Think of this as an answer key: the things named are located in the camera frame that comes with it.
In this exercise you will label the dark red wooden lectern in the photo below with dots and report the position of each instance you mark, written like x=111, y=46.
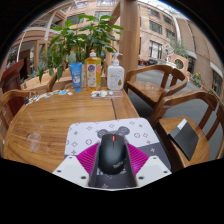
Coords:
x=11, y=75

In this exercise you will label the black notebook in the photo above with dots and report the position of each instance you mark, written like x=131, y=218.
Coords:
x=185, y=138

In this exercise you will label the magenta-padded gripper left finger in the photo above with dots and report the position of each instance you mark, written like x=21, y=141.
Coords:
x=71, y=168

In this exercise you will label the orange yellow detergent bottle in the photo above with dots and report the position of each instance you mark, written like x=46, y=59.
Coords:
x=93, y=73

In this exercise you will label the black computer mouse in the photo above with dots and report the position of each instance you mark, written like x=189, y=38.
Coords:
x=112, y=155

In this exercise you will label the wooden planter box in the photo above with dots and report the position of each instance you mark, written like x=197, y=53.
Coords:
x=33, y=83

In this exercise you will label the round-backed wooden chair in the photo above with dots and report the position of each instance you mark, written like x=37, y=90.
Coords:
x=150, y=90
x=55, y=78
x=186, y=98
x=10, y=96

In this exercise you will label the small blue sachet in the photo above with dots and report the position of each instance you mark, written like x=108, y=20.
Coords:
x=63, y=92

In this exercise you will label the clear plastic packet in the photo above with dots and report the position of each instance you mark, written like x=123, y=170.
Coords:
x=106, y=94

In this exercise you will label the grey white printed mouse pad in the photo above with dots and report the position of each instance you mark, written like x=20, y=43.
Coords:
x=86, y=131

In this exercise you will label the white pump bottle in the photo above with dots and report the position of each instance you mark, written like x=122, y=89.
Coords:
x=115, y=76

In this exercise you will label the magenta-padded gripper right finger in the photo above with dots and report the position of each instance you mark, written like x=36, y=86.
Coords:
x=151, y=168

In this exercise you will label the blue squeeze tube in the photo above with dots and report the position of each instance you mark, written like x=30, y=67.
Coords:
x=76, y=76

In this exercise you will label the green potted plant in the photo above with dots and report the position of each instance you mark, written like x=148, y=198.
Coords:
x=78, y=36

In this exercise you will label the white stone statue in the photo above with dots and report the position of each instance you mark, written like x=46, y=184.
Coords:
x=169, y=53

